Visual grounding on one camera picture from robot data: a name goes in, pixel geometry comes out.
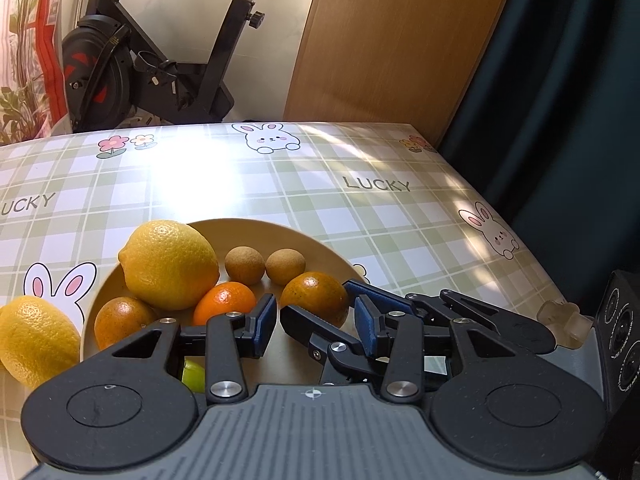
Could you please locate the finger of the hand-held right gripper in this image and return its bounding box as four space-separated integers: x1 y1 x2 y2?
280 305 388 386
344 281 557 356

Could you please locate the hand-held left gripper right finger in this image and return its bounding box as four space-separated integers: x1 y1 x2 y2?
354 296 506 403

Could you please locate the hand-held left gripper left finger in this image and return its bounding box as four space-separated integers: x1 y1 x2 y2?
112 294 277 404

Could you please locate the green-tinged orange tangerine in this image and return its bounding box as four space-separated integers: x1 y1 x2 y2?
279 271 350 328
94 296 158 351

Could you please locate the bright orange tangerine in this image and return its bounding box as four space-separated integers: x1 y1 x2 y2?
193 281 257 326

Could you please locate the small brown longan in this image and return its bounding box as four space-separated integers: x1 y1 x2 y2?
265 249 306 286
224 246 266 283

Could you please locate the round green fruit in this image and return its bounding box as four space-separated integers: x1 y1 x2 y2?
181 357 207 393

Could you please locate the cream round plate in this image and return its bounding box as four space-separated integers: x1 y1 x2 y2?
80 217 368 393

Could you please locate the yellow lemon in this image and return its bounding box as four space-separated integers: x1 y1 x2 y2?
118 220 220 311
0 296 82 388

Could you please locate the checked bunny print tablecloth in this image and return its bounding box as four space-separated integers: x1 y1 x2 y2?
0 121 576 466

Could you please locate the dark teal curtain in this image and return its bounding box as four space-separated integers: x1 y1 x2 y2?
440 0 640 306

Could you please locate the wooden panel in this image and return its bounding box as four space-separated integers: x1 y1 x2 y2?
283 0 521 148

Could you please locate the black exercise bike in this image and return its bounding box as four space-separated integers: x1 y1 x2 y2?
60 0 323 133

